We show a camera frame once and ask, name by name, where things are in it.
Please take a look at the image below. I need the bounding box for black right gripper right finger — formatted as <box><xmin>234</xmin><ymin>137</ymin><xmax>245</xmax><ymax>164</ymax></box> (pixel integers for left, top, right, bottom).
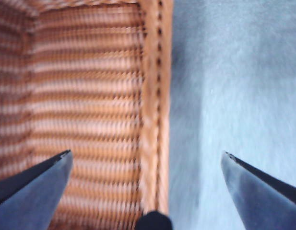
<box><xmin>221</xmin><ymin>150</ymin><xmax>296</xmax><ymax>230</ymax></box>

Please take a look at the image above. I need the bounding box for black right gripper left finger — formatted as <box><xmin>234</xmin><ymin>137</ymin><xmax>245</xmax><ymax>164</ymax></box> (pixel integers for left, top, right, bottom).
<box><xmin>0</xmin><ymin>149</ymin><xmax>73</xmax><ymax>230</ymax></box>

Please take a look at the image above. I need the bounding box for brown woven wicker basket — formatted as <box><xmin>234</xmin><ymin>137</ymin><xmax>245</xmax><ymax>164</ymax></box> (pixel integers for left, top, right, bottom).
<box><xmin>0</xmin><ymin>0</ymin><xmax>175</xmax><ymax>230</ymax></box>

